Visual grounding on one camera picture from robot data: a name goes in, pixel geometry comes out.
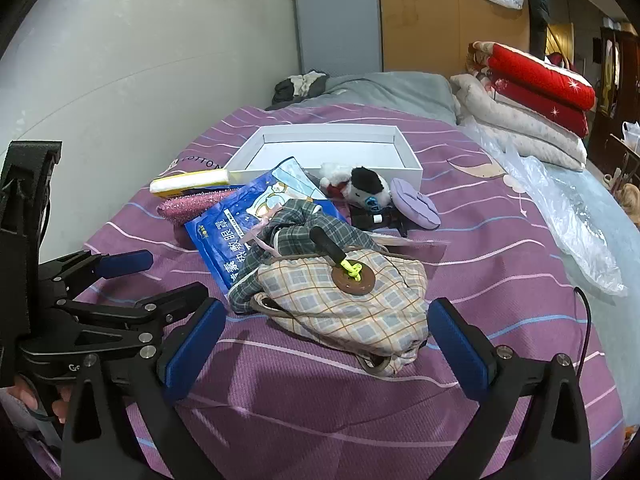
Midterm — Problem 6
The pink glitter pouch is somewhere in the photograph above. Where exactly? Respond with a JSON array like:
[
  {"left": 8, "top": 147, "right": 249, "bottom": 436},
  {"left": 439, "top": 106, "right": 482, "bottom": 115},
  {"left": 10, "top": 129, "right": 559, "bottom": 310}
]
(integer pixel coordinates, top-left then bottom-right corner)
[{"left": 157, "top": 188, "right": 235, "bottom": 226}]

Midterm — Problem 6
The blue eye mask packet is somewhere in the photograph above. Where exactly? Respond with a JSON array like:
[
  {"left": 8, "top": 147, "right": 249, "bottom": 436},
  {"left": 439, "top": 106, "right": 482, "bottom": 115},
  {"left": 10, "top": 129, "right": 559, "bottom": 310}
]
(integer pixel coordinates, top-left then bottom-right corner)
[{"left": 186, "top": 157, "right": 343, "bottom": 294}]

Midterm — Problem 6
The green plaid cloth doll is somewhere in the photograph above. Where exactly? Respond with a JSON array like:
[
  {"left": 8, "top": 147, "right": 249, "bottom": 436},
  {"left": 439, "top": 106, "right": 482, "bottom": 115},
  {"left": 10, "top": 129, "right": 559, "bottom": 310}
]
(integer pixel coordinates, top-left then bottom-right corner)
[{"left": 227, "top": 200, "right": 383, "bottom": 315}]

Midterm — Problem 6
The beige plaid cloth bag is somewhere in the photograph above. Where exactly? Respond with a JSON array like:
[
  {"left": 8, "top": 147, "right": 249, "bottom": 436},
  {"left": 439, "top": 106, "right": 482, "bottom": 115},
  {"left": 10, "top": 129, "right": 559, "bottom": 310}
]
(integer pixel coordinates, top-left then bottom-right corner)
[{"left": 250, "top": 249, "right": 430, "bottom": 377}]

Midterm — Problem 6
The white black plush toy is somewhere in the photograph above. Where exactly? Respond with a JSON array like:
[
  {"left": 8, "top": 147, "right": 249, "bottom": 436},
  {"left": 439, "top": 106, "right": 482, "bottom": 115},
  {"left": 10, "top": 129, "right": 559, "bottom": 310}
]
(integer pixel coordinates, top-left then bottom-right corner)
[{"left": 319, "top": 162, "right": 392, "bottom": 211}]

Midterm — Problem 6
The lavender soft pouch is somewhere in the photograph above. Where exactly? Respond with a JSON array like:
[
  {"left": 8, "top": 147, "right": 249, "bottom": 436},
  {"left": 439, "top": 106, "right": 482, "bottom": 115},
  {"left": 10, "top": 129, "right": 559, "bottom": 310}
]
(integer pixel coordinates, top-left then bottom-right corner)
[{"left": 390, "top": 178, "right": 442, "bottom": 230}]

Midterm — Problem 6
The person's left hand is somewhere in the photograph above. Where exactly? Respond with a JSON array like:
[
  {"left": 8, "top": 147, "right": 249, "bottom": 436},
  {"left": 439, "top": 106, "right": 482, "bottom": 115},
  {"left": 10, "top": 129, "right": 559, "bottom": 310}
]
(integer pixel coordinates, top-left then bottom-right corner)
[{"left": 8, "top": 376, "right": 73, "bottom": 425}]

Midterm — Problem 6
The purple pump bottle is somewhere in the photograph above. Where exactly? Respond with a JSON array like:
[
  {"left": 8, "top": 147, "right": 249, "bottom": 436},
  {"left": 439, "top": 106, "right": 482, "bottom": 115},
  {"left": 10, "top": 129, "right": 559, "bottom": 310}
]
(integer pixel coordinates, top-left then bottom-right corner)
[{"left": 349, "top": 205, "right": 408, "bottom": 237}]

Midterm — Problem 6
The dark clothes bundle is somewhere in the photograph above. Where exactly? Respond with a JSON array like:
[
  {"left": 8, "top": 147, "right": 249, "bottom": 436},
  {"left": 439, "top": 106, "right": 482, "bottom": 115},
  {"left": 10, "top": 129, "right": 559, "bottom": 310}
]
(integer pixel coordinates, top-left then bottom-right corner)
[{"left": 271, "top": 70, "right": 329, "bottom": 110}]

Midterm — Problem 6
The white cardboard box tray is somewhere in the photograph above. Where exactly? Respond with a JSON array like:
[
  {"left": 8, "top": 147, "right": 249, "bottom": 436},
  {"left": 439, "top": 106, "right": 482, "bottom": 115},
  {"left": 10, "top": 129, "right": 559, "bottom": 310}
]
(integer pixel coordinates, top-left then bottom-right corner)
[{"left": 224, "top": 124, "right": 423, "bottom": 188}]

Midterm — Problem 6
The cream folded quilt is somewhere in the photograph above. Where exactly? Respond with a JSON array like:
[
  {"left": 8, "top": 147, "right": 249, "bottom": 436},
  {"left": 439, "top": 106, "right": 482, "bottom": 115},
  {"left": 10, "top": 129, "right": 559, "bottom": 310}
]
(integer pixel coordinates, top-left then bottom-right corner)
[{"left": 449, "top": 74, "right": 587, "bottom": 171}]

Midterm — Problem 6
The red folded quilt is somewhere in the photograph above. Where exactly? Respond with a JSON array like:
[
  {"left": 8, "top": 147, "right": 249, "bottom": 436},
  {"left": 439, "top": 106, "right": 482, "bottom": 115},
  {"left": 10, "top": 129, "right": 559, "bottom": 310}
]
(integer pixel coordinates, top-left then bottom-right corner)
[{"left": 466, "top": 41, "right": 597, "bottom": 139}]

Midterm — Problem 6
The grey blanket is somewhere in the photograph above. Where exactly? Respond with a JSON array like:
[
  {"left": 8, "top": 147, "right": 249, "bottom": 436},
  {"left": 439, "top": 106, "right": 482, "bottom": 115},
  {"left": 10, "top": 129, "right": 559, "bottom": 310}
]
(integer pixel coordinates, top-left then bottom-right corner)
[{"left": 287, "top": 72, "right": 457, "bottom": 126}]

